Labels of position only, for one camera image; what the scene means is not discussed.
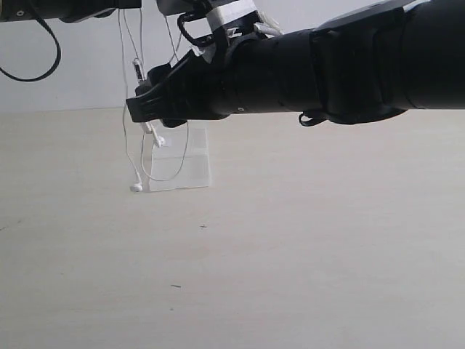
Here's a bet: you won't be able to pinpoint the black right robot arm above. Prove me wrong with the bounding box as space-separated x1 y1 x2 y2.
126 1 464 127

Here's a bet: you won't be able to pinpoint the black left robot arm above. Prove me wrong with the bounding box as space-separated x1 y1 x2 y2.
1 0 142 23

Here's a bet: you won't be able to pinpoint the clear plastic hinged case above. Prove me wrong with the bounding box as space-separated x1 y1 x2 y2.
140 121 211 192

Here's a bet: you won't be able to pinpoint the white wired earphones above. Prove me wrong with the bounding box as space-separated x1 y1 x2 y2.
118 7 190 193

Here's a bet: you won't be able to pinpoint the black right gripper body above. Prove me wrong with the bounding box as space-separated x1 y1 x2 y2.
155 39 240 128

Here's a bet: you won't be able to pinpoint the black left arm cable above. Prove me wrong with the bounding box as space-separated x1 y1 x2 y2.
0 16 62 82

